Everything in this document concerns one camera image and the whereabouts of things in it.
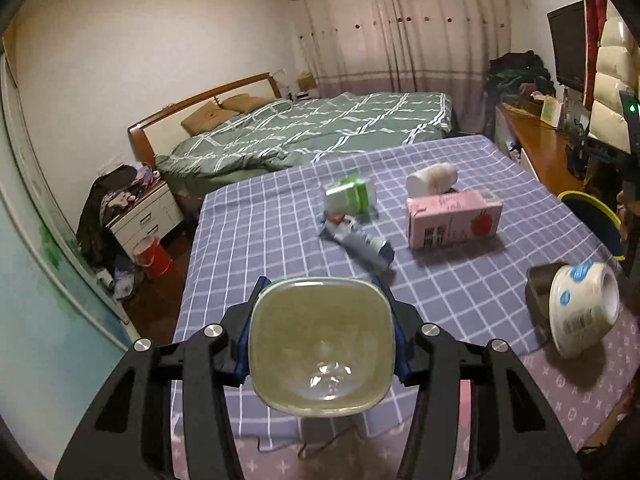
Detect pile of dark clothes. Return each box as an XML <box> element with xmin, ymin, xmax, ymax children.
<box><xmin>484</xmin><ymin>51</ymin><xmax>557</xmax><ymax>106</ymax></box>

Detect brown pillow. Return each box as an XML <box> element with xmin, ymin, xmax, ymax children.
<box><xmin>221</xmin><ymin>94</ymin><xmax>273</xmax><ymax>114</ymax></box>
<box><xmin>181</xmin><ymin>101</ymin><xmax>236</xmax><ymax>136</ymax></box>

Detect green and white box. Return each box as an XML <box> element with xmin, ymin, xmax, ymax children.
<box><xmin>541</xmin><ymin>97</ymin><xmax>563</xmax><ymax>126</ymax></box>

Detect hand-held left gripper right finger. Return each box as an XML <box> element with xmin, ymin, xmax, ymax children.
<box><xmin>372</xmin><ymin>280</ymin><xmax>583</xmax><ymax>480</ymax></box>

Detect plastic bags on floor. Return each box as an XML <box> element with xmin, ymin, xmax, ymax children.
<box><xmin>97</xmin><ymin>260</ymin><xmax>138</xmax><ymax>301</ymax></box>

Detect black television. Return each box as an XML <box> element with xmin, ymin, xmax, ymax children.
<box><xmin>546</xmin><ymin>0</ymin><xmax>587</xmax><ymax>95</ymax></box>

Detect red coat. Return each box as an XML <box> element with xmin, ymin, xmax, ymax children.
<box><xmin>580</xmin><ymin>0</ymin><xmax>608</xmax><ymax>86</ymax></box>

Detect wooden desk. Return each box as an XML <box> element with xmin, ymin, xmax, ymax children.
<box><xmin>492</xmin><ymin>102</ymin><xmax>598</xmax><ymax>201</ymax></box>

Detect cream puffer jacket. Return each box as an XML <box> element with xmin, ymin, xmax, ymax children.
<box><xmin>585</xmin><ymin>0</ymin><xmax>640</xmax><ymax>156</ymax></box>

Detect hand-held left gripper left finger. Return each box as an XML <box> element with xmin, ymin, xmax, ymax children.
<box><xmin>54</xmin><ymin>276</ymin><xmax>273</xmax><ymax>480</ymax></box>

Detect pink drink carton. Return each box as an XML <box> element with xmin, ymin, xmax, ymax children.
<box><xmin>406</xmin><ymin>189</ymin><xmax>504</xmax><ymax>250</ymax></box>

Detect pink striped curtain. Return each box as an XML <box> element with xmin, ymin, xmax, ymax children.
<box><xmin>275</xmin><ymin>0</ymin><xmax>513</xmax><ymax>98</ymax></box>

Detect small white bottle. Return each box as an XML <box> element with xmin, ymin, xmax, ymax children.
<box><xmin>405</xmin><ymin>162</ymin><xmax>459</xmax><ymax>197</ymax></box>

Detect crushed plastic water bottle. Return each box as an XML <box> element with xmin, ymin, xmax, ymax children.
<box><xmin>320</xmin><ymin>215</ymin><xmax>396</xmax><ymax>272</ymax></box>

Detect black bag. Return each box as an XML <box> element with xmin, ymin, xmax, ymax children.
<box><xmin>565</xmin><ymin>130</ymin><xmax>593</xmax><ymax>181</ymax></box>

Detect green checked duvet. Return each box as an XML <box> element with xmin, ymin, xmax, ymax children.
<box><xmin>154</xmin><ymin>91</ymin><xmax>456</xmax><ymax>181</ymax></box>

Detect red bucket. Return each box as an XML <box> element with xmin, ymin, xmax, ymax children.
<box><xmin>132</xmin><ymin>236</ymin><xmax>173</xmax><ymax>280</ymax></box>

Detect green packet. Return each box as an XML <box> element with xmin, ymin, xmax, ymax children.
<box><xmin>324</xmin><ymin>174</ymin><xmax>377</xmax><ymax>217</ymax></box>

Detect white nightstand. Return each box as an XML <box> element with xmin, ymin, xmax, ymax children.
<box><xmin>107</xmin><ymin>180</ymin><xmax>185</xmax><ymax>251</ymax></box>

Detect purple patterned cloth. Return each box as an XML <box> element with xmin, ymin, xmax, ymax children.
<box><xmin>170</xmin><ymin>310</ymin><xmax>640</xmax><ymax>480</ymax></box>

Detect white paper bowl blue print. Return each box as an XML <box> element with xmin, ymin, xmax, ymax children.
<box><xmin>548</xmin><ymin>261</ymin><xmax>621</xmax><ymax>359</ymax></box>

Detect dark jacket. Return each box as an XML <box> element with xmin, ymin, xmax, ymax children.
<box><xmin>76</xmin><ymin>164</ymin><xmax>138</xmax><ymax>261</ymax></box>

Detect yellow rimmed waste bin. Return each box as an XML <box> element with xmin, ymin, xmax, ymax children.
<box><xmin>556</xmin><ymin>190</ymin><xmax>626</xmax><ymax>261</ymax></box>

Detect wooden bed headboard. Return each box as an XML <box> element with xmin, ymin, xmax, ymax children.
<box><xmin>127</xmin><ymin>72</ymin><xmax>283</xmax><ymax>161</ymax></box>

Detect sliding wardrobe door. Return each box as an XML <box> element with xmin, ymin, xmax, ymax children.
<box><xmin>0</xmin><ymin>35</ymin><xmax>141</xmax><ymax>411</ymax></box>

